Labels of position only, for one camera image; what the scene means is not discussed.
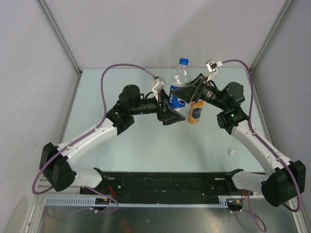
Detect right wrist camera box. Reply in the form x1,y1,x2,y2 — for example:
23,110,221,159
204,59,223,81

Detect right aluminium frame post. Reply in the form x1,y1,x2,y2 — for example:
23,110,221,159
250,0,296,73

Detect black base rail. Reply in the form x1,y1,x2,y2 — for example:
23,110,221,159
80,172,248,205

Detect white slotted cable duct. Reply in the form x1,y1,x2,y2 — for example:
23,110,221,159
45,196,243,208

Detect clear pepsi bottle blue cap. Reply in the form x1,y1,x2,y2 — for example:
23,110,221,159
169,58,191,112

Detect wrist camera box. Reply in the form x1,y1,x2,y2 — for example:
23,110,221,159
152,76,166,93
204,59,223,81

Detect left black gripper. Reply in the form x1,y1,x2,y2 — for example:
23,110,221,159
130,89,185,126

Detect aluminium frame post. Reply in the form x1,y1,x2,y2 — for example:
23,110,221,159
36,0,82,75
250,0,296,73

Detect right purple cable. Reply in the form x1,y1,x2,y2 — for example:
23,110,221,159
222,59,303,231

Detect orange drink bottle white cap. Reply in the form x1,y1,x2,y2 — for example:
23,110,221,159
187,100,204,124

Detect left aluminium frame post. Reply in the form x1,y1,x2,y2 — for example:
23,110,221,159
36,0,82,75

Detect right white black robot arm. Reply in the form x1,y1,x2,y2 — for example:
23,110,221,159
172,75,306,212

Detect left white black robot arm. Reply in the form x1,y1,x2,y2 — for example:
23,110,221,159
39,84,185,194

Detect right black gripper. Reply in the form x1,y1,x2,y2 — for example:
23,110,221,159
171,73,228,110

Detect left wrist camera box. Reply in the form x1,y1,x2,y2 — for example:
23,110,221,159
152,76,166,93

